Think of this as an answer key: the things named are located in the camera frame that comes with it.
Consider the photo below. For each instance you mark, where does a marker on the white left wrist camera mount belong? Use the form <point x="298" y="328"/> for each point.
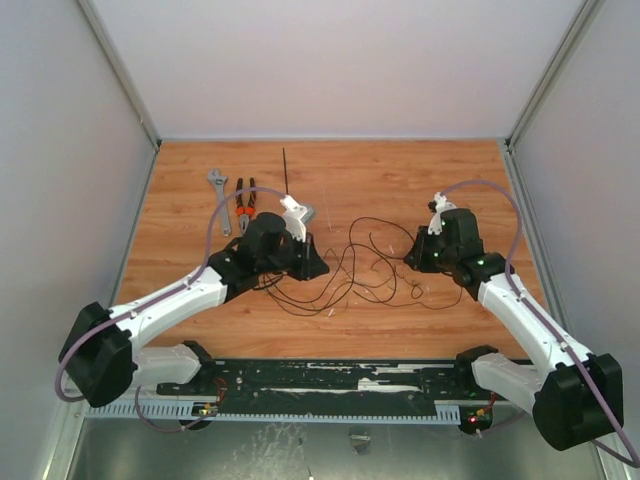
<point x="297" y="216"/>

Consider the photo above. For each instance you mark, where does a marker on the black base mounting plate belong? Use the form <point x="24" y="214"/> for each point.
<point x="331" y="388"/>

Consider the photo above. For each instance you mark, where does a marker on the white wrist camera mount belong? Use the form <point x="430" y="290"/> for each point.
<point x="438" y="206"/>
<point x="297" y="216"/>

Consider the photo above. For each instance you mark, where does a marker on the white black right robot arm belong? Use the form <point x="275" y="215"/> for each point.
<point x="573" y="395"/>

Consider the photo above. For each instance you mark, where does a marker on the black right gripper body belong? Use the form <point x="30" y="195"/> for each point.
<point x="422" y="251"/>

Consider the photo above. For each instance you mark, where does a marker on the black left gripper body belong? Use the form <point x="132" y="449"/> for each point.
<point x="295" y="257"/>

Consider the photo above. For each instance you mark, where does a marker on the black zip tie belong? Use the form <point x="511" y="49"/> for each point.
<point x="285" y="170"/>

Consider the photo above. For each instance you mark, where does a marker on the orange black pliers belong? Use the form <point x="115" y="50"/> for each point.
<point x="245" y="210"/>

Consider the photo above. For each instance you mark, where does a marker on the silver adjustable wrench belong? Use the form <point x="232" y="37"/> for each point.
<point x="218" y="182"/>

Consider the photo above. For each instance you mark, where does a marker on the aluminium frame rail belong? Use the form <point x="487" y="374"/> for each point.
<point x="578" y="27"/>

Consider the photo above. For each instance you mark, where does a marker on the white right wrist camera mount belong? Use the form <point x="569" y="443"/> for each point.
<point x="438" y="206"/>

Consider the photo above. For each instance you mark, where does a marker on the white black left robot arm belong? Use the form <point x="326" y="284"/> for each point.
<point x="108" y="350"/>

